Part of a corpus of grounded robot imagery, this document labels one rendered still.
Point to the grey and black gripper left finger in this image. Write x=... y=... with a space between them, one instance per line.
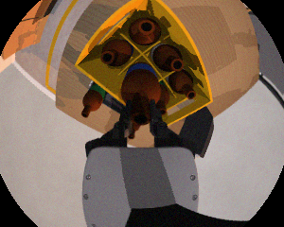
x=117 y=136

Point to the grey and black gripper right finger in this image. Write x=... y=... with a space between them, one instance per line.
x=163 y=135

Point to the brown bottle with green label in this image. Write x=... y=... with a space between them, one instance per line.
x=93 y=99

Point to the brown glass bottle with cream label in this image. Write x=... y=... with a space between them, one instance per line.
x=135 y=128

